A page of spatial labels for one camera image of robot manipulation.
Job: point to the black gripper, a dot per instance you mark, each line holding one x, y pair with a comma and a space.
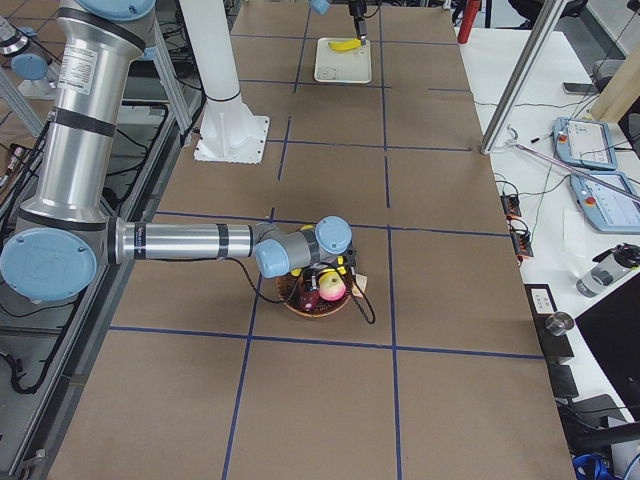
311, 281
357, 23

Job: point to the brown wicker basket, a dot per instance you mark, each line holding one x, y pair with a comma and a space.
287, 287

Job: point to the black marker pen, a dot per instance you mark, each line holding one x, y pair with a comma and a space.
539, 138

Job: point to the teach pendant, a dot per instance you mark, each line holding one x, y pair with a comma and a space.
584, 143
607, 210

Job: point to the white pedestal column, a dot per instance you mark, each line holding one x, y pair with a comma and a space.
229, 131

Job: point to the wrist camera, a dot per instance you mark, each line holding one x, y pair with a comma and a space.
349, 257

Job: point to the aluminium frame post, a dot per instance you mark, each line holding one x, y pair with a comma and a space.
539, 35

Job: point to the near teach pendant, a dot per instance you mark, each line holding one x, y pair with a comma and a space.
607, 210

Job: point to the clear water bottle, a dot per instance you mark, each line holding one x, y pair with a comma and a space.
611, 266

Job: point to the paper basket tag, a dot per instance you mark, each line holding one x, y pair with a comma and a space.
359, 283

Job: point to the dark red mango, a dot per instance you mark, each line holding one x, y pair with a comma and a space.
308, 299

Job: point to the far teach pendant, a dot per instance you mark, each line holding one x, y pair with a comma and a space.
584, 143

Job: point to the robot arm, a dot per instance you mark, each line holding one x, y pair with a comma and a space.
62, 236
322, 6

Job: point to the white rectangular plate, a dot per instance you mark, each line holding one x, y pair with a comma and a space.
352, 67

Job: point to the red cylinder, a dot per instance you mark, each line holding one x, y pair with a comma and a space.
470, 10

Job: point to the steel cup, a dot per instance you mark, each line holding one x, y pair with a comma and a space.
559, 323

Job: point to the pink white apple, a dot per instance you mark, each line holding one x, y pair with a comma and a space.
331, 287

